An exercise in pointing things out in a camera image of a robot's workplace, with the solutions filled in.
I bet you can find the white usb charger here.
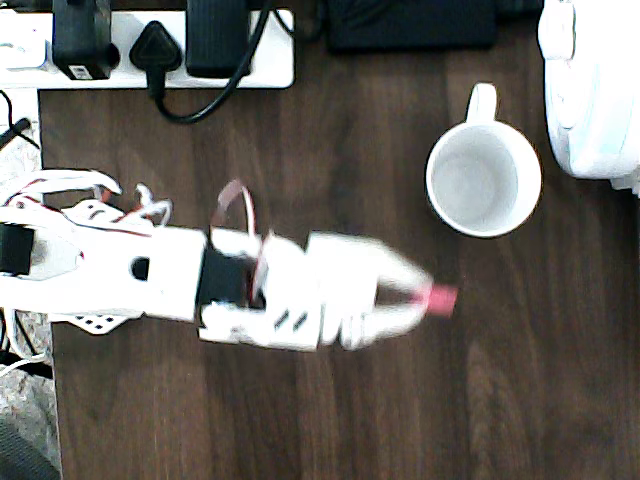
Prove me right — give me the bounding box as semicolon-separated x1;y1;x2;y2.
0;22;52;72

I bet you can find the white cable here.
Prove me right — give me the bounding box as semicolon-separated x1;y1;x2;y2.
0;307;54;379

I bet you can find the white power strip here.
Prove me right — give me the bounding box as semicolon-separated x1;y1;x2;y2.
0;8;296;92

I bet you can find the large black power brick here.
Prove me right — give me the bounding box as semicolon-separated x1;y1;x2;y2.
323;0;500;52

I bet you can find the white ceramic mug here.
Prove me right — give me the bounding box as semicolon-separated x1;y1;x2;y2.
424;82;544;239

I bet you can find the black triangular mains plug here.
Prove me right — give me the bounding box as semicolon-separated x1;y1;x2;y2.
128;20;182;99

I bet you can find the thin black cable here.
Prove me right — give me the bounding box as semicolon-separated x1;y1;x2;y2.
0;89;42;152

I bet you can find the small red block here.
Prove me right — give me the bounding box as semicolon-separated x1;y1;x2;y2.
426;284;460;317

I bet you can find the white teal extension reel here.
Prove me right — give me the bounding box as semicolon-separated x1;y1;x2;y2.
536;0;640;197

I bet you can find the thick black looped cable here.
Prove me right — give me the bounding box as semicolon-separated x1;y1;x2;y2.
146;0;274;125

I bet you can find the wide black power adapter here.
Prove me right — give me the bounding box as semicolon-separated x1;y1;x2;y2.
185;0;252;80

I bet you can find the narrow black power adapter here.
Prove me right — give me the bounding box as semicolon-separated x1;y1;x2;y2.
51;0;120;82

